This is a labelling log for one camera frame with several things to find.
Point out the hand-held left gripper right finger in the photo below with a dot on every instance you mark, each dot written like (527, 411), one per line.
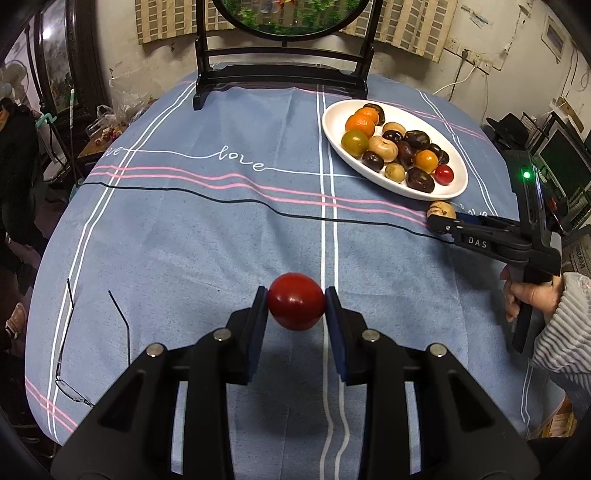
(337, 341)

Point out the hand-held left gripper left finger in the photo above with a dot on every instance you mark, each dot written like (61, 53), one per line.
(256, 341)

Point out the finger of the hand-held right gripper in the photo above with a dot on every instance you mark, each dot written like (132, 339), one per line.
(443, 225)
(498, 225)

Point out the tan spotted pumpkin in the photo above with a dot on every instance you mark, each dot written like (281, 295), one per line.
(383, 147)
(441, 210)

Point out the red tomato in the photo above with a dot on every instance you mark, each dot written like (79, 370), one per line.
(296, 300)
(444, 175)

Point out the dark brown mangosteen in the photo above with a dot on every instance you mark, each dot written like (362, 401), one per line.
(420, 180)
(418, 139)
(405, 154)
(379, 115)

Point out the orange yellow persimmon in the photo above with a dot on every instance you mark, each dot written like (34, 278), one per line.
(425, 161)

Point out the small dark plum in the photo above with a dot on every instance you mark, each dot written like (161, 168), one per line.
(435, 149)
(391, 137)
(444, 158)
(373, 160)

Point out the smooth beige ball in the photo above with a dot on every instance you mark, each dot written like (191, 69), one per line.
(395, 172)
(395, 128)

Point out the yellow green persimmon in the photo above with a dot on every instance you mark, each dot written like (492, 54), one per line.
(354, 142)

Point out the orange tangerine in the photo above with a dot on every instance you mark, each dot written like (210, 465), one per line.
(360, 124)
(367, 111)

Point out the white oval plate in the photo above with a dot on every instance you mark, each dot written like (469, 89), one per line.
(337, 124)

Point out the person's right forearm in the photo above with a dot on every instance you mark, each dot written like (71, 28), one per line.
(568, 332)

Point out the person's right hand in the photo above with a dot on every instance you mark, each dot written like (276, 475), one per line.
(535, 297)

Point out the computer monitor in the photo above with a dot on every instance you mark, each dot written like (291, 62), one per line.
(561, 159)

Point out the black computer desk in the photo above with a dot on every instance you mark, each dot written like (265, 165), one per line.
(497, 141)

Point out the black hat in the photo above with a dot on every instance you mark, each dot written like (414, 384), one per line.
(508, 127)

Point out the blue striped tablecloth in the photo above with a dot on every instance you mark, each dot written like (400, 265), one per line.
(184, 258)

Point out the cardboard box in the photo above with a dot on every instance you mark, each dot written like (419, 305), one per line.
(561, 420)

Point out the beige checked curtain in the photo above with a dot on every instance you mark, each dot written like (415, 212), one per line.
(406, 27)

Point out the wooden side table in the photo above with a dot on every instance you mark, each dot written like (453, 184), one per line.
(92, 147)

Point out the round goldfish screen stand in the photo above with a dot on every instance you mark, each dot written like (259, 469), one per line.
(295, 14)

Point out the clear plastic bags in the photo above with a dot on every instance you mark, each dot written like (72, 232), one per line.
(127, 99)

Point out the green dustpan with broom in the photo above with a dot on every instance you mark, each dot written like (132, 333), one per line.
(46, 117)

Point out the dark wooden framed cabinet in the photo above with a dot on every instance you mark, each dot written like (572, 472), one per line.
(87, 55)

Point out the white fan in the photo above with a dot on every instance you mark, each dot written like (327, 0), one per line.
(14, 76)

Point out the white wall power strip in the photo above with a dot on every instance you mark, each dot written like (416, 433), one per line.
(466, 53)

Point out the white wall electrical box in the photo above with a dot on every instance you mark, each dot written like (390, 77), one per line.
(553, 37)

